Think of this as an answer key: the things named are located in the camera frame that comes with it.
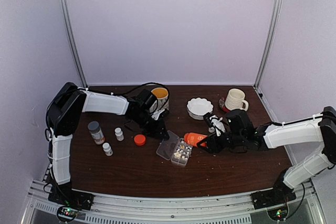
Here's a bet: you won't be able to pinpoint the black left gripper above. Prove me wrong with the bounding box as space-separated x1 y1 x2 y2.
131 111 170 140

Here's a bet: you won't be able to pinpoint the orange bottle cap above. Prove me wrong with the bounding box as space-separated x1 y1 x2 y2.
133 134 146 146

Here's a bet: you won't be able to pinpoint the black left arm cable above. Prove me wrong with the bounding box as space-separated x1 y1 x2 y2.
45 82 170 141

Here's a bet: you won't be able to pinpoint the small white pill bottle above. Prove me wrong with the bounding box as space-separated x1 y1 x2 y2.
102 142 113 156

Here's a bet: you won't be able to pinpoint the grey-capped orange label bottle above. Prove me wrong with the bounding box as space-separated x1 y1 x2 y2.
87 121 105 145

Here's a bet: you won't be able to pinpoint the aluminium frame post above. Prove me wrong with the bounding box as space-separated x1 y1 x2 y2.
254 0 283 92
60 0 88 88

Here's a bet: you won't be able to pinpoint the white ribbed cup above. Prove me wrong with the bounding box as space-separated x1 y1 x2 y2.
225 88 249 111

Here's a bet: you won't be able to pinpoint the orange pill bottle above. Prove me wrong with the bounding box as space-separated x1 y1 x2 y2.
184 133 207 147

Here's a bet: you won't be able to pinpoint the white scalloped dish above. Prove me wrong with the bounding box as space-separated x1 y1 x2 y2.
186 98 214 121

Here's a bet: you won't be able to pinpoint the white pills in organizer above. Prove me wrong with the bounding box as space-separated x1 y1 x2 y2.
171 146 191 165

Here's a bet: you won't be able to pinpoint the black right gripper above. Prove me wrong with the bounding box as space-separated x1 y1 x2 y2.
197 131 245 154

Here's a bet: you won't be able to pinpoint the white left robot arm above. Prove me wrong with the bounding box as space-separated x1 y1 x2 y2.
45 82 169 205

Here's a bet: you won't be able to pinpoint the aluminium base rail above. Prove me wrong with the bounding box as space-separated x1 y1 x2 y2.
17 180 327 223

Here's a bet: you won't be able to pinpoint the red saucer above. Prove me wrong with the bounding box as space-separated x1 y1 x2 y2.
218 97 246 113

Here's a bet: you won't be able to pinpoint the aluminium frame post right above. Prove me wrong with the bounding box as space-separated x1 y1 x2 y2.
254 0 283 92

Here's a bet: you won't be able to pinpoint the yellow-lined patterned mug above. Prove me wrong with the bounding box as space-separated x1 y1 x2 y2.
150 87 169 112

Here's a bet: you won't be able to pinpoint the clear plastic pill organizer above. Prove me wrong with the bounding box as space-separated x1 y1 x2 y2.
156 131 193 167

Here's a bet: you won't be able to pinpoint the aluminium frame post left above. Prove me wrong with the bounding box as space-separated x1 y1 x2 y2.
60 0 88 88

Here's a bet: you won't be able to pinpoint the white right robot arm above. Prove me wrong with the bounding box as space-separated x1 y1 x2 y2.
196 106 335 204

